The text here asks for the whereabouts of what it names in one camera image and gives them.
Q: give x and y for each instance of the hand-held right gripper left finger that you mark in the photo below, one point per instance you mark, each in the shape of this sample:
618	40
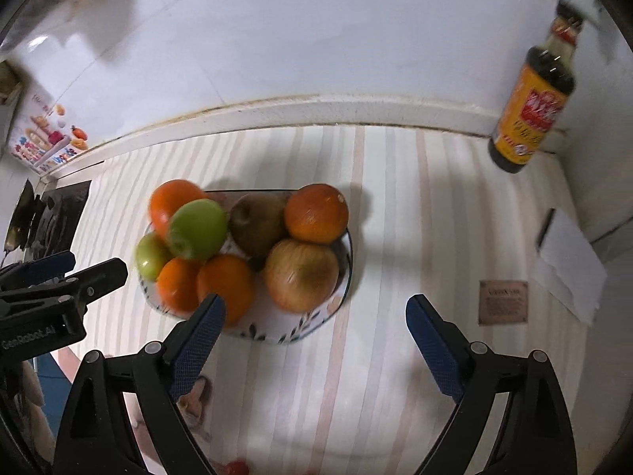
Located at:
198	346

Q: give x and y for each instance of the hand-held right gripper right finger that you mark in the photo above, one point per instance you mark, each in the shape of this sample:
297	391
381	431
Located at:
435	346

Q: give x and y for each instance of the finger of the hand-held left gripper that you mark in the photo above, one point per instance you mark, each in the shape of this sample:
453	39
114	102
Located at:
101	277
47	264

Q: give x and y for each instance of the green apple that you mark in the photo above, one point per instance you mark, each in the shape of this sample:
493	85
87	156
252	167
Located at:
198	230
148	257

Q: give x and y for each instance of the oval floral ceramic plate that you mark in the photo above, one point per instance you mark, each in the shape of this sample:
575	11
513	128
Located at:
277	326

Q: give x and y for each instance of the red apple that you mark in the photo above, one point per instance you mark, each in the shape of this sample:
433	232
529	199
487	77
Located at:
301	274

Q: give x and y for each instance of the brown pear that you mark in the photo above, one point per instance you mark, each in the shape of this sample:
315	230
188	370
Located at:
257	230

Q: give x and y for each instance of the large orange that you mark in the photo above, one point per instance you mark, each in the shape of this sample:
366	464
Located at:
316	212

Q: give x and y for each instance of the person's left forearm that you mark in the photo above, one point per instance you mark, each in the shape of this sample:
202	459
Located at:
32	401

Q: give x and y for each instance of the blue kitchen cabinet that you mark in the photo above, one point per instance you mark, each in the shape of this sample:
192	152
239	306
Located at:
52	373

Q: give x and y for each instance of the dark frying pan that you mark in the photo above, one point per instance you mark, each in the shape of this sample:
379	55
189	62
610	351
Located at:
20	212

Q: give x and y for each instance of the black gas stove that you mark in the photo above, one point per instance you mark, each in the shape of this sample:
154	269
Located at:
64	208

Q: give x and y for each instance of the brown square label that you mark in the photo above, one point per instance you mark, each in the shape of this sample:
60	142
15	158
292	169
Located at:
503	303

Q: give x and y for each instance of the red cherry tomato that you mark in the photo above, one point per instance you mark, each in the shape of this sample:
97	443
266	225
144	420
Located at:
237	469

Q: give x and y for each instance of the striped cat-print tablecloth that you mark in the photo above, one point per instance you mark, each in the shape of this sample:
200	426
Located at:
395	208

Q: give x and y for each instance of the white folded paper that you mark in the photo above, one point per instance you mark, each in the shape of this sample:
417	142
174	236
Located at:
568	267

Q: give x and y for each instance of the soy sauce bottle yellow label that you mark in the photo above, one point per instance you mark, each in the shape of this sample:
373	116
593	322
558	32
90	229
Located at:
534	109

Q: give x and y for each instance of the colourful wall sticker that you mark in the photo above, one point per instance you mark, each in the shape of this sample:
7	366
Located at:
44	143

